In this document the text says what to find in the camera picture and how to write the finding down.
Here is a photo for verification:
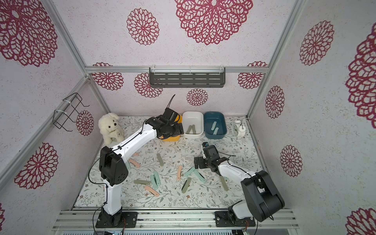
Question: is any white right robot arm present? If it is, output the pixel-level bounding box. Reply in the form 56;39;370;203
194;142;285;226

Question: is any yellow storage box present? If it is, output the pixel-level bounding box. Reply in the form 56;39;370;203
162;115;182;142

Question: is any white plush dog toy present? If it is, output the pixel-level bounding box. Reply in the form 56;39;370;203
98;113;124;147

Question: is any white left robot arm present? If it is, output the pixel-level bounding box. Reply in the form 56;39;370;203
99;108;184;216

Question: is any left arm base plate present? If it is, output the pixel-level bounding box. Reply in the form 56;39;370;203
95;211;138;229

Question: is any dark teal storage box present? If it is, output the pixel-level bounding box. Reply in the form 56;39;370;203
204;112;227;140

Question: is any white alarm clock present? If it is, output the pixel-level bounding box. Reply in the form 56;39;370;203
231;119;246;139

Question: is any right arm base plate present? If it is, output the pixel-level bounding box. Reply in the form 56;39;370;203
214;211;256;228

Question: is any mint green fruit knife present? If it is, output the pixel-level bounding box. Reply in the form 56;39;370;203
150;174;158;190
213;127;219;135
184;166;196;177
153;171;161;187
211;121;217;131
193;169;206;183

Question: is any black wire wall rack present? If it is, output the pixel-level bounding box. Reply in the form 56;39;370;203
52;92;89;132

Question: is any grey wall shelf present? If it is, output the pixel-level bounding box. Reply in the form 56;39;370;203
149;67;226;88

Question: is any white storage box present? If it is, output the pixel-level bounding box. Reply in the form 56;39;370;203
182;111;204;139

